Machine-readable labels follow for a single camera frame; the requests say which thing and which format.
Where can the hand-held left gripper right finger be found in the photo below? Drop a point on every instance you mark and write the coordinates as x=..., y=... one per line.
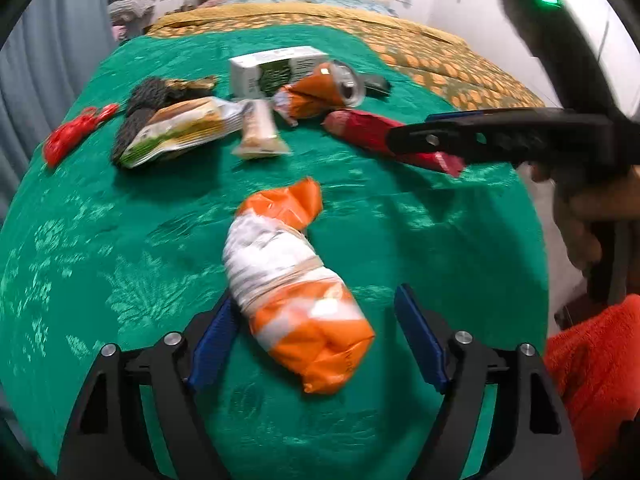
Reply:
x=420, y=340

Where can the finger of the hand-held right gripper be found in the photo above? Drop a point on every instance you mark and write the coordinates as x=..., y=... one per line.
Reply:
x=452, y=115
x=450, y=140

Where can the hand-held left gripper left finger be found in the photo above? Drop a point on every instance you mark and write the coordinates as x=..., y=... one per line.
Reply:
x=212, y=345

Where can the red foil wrapper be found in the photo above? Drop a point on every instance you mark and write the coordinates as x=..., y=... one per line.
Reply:
x=365, y=127

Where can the orange and white snack packet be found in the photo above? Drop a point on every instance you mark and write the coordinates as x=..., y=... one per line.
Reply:
x=295, y=290

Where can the white and green carton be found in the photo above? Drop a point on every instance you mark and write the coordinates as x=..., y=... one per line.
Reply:
x=270, y=72

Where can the red plastic bag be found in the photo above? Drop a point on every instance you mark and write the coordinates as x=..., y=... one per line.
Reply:
x=67, y=132

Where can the person's right hand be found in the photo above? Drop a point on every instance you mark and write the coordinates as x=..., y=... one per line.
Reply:
x=590, y=210

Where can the yellow patterned bedsheet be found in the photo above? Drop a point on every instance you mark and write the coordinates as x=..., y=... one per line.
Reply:
x=425, y=55

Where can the small dark green wrapper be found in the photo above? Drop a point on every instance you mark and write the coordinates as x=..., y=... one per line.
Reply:
x=377, y=84

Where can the white wardrobe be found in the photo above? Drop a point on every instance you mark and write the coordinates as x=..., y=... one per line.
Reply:
x=475, y=15

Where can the green patterned blanket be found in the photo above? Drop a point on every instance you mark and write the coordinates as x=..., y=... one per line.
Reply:
x=150, y=240

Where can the crumpled orange packet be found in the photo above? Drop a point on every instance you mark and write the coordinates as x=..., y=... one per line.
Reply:
x=305, y=97

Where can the red garment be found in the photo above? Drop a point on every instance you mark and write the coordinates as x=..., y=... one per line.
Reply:
x=600, y=375

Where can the small beige snack packet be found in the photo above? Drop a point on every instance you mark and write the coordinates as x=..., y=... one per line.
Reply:
x=260, y=132

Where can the green and white snack packet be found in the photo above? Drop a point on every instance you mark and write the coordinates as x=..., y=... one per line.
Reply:
x=180, y=127

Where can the black textured pouch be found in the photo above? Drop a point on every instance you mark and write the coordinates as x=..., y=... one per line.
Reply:
x=140, y=100

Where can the gold and black wrapper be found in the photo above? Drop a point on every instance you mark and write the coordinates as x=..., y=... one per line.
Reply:
x=192, y=85

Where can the grey curtain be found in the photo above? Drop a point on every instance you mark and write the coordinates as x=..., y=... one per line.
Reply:
x=55, y=50

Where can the pile of clothes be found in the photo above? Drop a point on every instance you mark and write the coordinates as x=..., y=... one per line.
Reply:
x=127, y=10

